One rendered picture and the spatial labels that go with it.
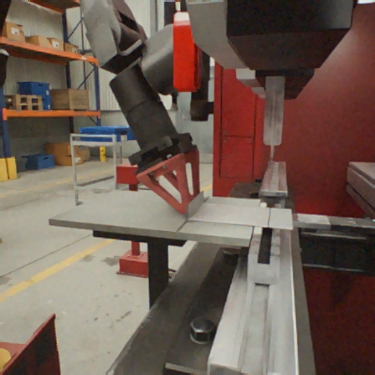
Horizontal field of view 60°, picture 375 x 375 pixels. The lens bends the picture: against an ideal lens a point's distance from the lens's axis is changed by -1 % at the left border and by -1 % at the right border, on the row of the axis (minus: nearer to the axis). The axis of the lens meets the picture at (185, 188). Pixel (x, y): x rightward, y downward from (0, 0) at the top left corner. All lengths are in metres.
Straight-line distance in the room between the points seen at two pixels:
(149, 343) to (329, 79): 1.09
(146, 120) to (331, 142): 0.95
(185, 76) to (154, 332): 0.30
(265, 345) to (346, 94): 1.12
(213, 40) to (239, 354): 0.21
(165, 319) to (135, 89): 0.30
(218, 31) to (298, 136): 1.10
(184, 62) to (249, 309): 0.22
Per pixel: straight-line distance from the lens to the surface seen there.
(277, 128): 0.39
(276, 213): 0.47
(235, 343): 0.27
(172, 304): 0.49
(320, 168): 1.31
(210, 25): 0.21
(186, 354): 0.36
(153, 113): 0.45
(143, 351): 0.41
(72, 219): 0.45
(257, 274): 0.34
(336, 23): 0.20
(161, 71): 0.43
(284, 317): 0.30
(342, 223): 0.44
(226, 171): 1.32
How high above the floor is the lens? 1.13
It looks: 12 degrees down
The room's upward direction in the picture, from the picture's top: straight up
